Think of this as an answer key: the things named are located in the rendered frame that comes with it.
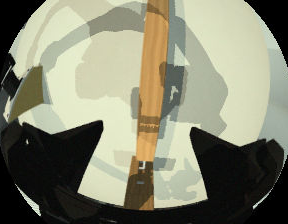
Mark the wooden post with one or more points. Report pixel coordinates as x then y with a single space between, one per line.
140 191

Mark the wooden rail with steel hooks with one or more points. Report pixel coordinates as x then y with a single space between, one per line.
152 79

